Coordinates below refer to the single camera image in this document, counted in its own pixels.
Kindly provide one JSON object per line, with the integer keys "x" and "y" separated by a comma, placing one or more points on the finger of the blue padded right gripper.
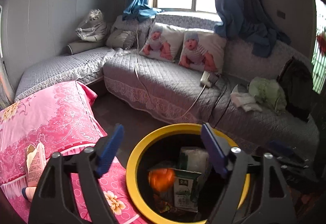
{"x": 284, "y": 154}

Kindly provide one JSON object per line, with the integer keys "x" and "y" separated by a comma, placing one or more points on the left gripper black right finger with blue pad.
{"x": 270, "y": 199}

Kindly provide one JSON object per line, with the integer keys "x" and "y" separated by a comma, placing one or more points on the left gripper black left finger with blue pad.
{"x": 69, "y": 190}

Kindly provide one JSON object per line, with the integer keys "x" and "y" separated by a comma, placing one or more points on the small beige carton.
{"x": 35, "y": 163}

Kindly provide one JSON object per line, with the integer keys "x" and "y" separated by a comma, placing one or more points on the orange mandarin fruit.
{"x": 162, "y": 179}

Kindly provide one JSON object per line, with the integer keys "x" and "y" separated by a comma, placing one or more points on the white barcode medicine box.
{"x": 194, "y": 159}

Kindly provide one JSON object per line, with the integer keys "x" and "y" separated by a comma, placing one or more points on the orange snack wrapper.
{"x": 163, "y": 203}

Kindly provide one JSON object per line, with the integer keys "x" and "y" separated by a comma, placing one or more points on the yellow rim trash bin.
{"x": 161, "y": 149}

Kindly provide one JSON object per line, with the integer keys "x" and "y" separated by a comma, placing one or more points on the pink tube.
{"x": 28, "y": 193}

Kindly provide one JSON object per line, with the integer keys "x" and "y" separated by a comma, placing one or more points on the grey quilted corner sofa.
{"x": 171, "y": 93}

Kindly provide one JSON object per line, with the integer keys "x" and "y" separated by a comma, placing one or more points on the light green cloth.
{"x": 268, "y": 93}

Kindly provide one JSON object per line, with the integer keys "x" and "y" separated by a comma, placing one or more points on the white crumpled cloth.
{"x": 241, "y": 98}

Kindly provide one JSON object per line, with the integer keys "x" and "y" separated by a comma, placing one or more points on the pink floral table cloth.
{"x": 60, "y": 117}

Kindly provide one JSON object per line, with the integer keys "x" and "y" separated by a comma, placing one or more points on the black bag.
{"x": 296, "y": 81}

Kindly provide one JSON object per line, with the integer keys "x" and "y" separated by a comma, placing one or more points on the white power adapter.
{"x": 208, "y": 79}

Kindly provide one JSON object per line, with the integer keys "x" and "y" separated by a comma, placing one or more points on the striped grey hanging sheet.
{"x": 7, "y": 92}

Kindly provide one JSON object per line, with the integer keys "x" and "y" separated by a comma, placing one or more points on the right baby print pillow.
{"x": 202, "y": 50}

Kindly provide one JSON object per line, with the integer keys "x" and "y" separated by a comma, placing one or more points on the baby print pillow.
{"x": 163, "y": 42}
{"x": 202, "y": 50}

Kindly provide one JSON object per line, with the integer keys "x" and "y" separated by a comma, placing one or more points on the dark blue right curtain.
{"x": 248, "y": 20}

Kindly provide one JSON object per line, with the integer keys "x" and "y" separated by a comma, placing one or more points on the grey bolster pillow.
{"x": 82, "y": 46}

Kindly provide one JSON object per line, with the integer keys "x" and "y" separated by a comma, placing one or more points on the left baby print pillow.
{"x": 163, "y": 42}

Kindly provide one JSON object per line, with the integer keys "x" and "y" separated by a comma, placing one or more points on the silver plastic bag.
{"x": 93, "y": 28}

